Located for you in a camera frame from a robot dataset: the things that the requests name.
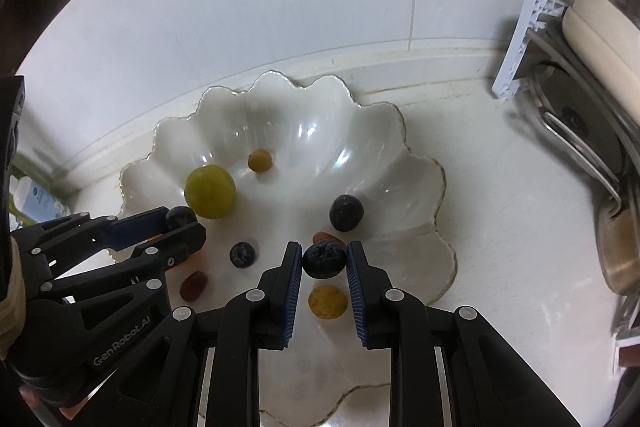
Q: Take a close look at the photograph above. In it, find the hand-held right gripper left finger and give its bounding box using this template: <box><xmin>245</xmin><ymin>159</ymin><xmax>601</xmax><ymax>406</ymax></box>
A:
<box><xmin>150</xmin><ymin>241</ymin><xmax>306</xmax><ymax>427</ymax></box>

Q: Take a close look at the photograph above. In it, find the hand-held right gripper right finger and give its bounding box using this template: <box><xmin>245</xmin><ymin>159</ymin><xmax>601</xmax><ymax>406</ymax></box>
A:
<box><xmin>346</xmin><ymin>241</ymin><xmax>568</xmax><ymax>427</ymax></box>

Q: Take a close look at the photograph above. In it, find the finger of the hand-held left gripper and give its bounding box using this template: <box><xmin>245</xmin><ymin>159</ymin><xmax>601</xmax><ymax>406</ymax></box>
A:
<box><xmin>31</xmin><ymin>221</ymin><xmax>208</xmax><ymax>304</ymax></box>
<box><xmin>30</xmin><ymin>206</ymin><xmax>174</xmax><ymax>259</ymax></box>

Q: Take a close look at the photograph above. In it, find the yellow-brown longan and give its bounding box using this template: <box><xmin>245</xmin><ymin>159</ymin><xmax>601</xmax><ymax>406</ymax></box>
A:
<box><xmin>247</xmin><ymin>149</ymin><xmax>273</xmax><ymax>174</ymax></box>
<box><xmin>307</xmin><ymin>285</ymin><xmax>349</xmax><ymax>320</ymax></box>

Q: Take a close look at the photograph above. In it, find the blueberry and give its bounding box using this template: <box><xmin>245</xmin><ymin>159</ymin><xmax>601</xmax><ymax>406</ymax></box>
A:
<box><xmin>229</xmin><ymin>241</ymin><xmax>257</xmax><ymax>269</ymax></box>
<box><xmin>302</xmin><ymin>242</ymin><xmax>347</xmax><ymax>280</ymax></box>

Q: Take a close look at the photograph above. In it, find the green apple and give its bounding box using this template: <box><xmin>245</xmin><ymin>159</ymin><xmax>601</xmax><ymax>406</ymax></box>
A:
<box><xmin>184</xmin><ymin>165</ymin><xmax>237</xmax><ymax>220</ymax></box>

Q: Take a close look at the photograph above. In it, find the white scalloped bowl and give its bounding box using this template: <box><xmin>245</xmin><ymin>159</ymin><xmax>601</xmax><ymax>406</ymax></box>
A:
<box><xmin>119</xmin><ymin>72</ymin><xmax>458</xmax><ymax>427</ymax></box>

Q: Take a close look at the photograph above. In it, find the person's left hand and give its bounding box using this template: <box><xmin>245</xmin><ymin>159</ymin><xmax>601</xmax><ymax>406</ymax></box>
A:
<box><xmin>0</xmin><ymin>251</ymin><xmax>78</xmax><ymax>423</ymax></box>

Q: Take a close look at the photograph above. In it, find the white pump soap bottle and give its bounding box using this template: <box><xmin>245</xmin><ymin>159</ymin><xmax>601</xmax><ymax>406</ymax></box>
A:
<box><xmin>10</xmin><ymin>174</ymin><xmax>72</xmax><ymax>229</ymax></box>

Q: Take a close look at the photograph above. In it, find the stainless steel pot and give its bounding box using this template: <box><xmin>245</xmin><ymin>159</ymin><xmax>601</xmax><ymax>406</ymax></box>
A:
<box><xmin>594</xmin><ymin>196</ymin><xmax>640</xmax><ymax>299</ymax></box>

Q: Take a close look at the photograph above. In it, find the steel pan lid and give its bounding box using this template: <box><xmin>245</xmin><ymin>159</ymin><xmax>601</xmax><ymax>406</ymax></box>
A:
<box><xmin>529</xmin><ymin>57</ymin><xmax>640</xmax><ymax>210</ymax></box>

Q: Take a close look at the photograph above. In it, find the white counter shelf rack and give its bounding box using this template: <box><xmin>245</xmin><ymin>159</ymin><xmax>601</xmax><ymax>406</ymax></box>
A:
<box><xmin>492</xmin><ymin>0</ymin><xmax>640</xmax><ymax>358</ymax></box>

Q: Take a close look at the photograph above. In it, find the white pot with glass lid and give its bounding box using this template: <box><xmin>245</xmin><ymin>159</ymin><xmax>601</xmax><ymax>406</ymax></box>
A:
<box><xmin>562</xmin><ymin>0</ymin><xmax>640</xmax><ymax>108</ymax></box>

